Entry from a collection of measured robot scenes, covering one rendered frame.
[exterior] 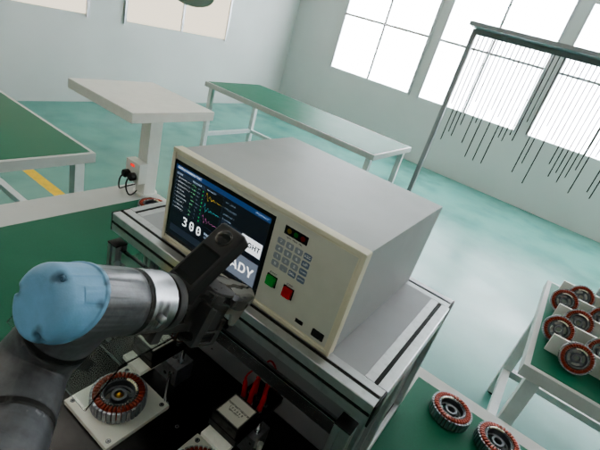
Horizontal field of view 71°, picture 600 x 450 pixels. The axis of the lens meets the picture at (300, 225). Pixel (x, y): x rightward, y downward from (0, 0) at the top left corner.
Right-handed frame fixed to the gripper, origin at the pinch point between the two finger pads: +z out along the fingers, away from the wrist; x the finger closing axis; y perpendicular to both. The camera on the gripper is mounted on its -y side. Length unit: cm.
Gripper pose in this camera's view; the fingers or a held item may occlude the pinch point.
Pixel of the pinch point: (249, 289)
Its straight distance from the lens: 70.1
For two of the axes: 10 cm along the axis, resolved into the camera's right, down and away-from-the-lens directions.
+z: 4.0, 1.6, 9.0
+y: -4.8, 8.8, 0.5
